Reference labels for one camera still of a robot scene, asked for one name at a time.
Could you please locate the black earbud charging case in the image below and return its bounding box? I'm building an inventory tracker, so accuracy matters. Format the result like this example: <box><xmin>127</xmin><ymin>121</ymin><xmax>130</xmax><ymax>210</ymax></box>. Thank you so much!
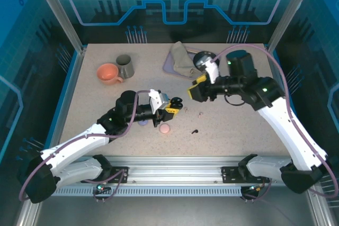
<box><xmin>169</xmin><ymin>96</ymin><xmax>184</xmax><ymax>110</ymax></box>

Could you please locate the black round plate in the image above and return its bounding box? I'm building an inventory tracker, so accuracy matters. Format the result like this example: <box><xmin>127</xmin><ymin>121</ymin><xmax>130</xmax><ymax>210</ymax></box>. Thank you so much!
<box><xmin>192</xmin><ymin>50</ymin><xmax>220</xmax><ymax>70</ymax></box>

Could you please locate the beige folded cloth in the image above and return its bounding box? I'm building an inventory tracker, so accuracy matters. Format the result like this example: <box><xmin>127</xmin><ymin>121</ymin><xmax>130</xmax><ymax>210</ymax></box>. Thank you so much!
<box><xmin>169</xmin><ymin>41</ymin><xmax>203</xmax><ymax>78</ymax></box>

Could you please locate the lavender plastic tray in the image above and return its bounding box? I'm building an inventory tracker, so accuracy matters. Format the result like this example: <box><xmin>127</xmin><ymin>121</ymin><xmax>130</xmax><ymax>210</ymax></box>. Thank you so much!
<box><xmin>162</xmin><ymin>47</ymin><xmax>222</xmax><ymax>80</ymax></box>

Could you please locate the grey ceramic mug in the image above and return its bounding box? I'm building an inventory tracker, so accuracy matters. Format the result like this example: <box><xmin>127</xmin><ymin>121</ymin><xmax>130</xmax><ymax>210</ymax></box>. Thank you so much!
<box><xmin>115</xmin><ymin>54</ymin><xmax>135</xmax><ymax>79</ymax></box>

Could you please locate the orange ceramic cup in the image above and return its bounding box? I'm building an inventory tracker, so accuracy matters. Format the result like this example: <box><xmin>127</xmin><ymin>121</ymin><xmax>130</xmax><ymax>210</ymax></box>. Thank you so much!
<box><xmin>96</xmin><ymin>63</ymin><xmax>124</xmax><ymax>86</ymax></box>

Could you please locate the left green LED connector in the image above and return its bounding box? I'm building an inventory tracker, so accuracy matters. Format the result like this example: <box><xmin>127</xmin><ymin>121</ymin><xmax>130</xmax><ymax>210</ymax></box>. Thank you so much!
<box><xmin>95</xmin><ymin>182</ymin><xmax>112</xmax><ymax>192</ymax></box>

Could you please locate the green led connector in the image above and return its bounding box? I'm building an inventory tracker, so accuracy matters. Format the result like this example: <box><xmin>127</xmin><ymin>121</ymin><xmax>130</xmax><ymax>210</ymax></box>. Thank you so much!
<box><xmin>95</xmin><ymin>182</ymin><xmax>112</xmax><ymax>192</ymax></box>
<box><xmin>247</xmin><ymin>185</ymin><xmax>265</xmax><ymax>194</ymax></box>

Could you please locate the right green LED connector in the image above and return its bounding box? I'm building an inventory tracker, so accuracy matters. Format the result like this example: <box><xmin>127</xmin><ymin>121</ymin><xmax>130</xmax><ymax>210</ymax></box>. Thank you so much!
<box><xmin>247</xmin><ymin>185</ymin><xmax>265</xmax><ymax>194</ymax></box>

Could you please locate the steel base panel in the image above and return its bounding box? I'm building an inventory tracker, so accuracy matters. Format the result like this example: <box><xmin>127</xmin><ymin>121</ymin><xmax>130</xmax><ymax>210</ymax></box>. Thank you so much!
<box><xmin>15</xmin><ymin>186</ymin><xmax>334</xmax><ymax>226</ymax></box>

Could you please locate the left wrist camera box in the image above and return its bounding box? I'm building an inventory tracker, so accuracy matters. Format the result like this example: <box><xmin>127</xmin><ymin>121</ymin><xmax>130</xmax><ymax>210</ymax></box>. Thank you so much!
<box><xmin>148</xmin><ymin>89</ymin><xmax>170</xmax><ymax>113</ymax></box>

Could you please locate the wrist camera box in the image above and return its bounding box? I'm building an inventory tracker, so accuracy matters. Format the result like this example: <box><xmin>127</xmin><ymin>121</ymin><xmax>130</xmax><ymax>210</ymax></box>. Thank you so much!
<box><xmin>197</xmin><ymin>56</ymin><xmax>221</xmax><ymax>84</ymax></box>
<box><xmin>148</xmin><ymin>89</ymin><xmax>170</xmax><ymax>113</ymax></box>

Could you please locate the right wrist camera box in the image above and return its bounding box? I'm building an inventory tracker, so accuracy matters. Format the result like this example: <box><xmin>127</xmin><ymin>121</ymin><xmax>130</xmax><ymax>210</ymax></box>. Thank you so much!
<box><xmin>197</xmin><ymin>56</ymin><xmax>221</xmax><ymax>84</ymax></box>

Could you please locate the right aluminium side rail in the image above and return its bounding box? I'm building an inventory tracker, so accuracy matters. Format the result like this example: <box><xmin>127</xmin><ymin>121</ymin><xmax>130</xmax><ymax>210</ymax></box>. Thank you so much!
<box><xmin>264</xmin><ymin>47</ymin><xmax>304</xmax><ymax>165</ymax></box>

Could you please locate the aluminium side rail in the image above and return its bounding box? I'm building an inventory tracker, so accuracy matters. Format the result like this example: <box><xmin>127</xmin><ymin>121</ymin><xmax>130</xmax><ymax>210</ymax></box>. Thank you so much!
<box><xmin>264</xmin><ymin>47</ymin><xmax>304</xmax><ymax>165</ymax></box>
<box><xmin>39</xmin><ymin>47</ymin><xmax>87</xmax><ymax>165</ymax></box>

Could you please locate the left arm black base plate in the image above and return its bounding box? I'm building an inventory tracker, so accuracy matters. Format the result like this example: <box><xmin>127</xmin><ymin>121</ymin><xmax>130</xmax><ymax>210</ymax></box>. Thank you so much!
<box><xmin>102</xmin><ymin>166</ymin><xmax>129</xmax><ymax>184</ymax></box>

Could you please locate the left aluminium side rail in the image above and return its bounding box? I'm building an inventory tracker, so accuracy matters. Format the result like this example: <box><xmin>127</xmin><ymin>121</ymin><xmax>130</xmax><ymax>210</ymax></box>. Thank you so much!
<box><xmin>39</xmin><ymin>47</ymin><xmax>87</xmax><ymax>165</ymax></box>

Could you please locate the aluminium mounting rail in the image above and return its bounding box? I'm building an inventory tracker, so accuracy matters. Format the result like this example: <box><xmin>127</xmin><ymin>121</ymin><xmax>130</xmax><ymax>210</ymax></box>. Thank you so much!
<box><xmin>34</xmin><ymin>156</ymin><xmax>316</xmax><ymax>187</ymax></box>

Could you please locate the right aluminium frame post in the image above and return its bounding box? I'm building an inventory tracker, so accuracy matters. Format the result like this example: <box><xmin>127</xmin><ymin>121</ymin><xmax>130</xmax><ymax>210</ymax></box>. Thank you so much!
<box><xmin>266</xmin><ymin>0</ymin><xmax>320</xmax><ymax>53</ymax></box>

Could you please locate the aluminium frame post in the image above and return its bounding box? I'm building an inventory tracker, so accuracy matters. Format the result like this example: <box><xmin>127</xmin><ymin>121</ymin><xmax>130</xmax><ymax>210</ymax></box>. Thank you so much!
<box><xmin>29</xmin><ymin>0</ymin><xmax>87</xmax><ymax>53</ymax></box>
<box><xmin>266</xmin><ymin>0</ymin><xmax>320</xmax><ymax>53</ymax></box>

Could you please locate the slotted grey cable duct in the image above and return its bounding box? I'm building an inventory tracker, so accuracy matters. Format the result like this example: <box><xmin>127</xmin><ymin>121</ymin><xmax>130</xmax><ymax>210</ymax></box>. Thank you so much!
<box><xmin>42</xmin><ymin>186</ymin><xmax>243</xmax><ymax>197</ymax></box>

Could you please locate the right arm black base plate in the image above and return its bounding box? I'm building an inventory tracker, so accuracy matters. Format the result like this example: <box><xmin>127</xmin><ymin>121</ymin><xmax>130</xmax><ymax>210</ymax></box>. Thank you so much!
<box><xmin>221</xmin><ymin>166</ymin><xmax>270</xmax><ymax>184</ymax></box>

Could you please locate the left aluminium frame post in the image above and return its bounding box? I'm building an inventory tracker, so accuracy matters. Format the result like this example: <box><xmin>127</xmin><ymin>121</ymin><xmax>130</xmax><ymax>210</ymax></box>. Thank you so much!
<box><xmin>29</xmin><ymin>0</ymin><xmax>87</xmax><ymax>53</ymax></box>

